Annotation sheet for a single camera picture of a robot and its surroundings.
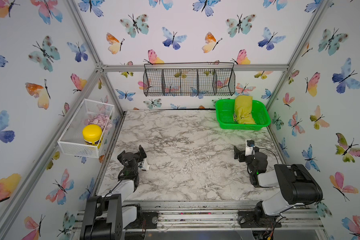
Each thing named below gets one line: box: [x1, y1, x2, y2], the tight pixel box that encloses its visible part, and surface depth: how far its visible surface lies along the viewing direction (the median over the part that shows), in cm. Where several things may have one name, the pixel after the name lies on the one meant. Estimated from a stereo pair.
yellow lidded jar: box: [82, 124, 103, 146], surface depth 65 cm
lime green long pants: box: [233, 95, 256, 125], surface depth 113 cm
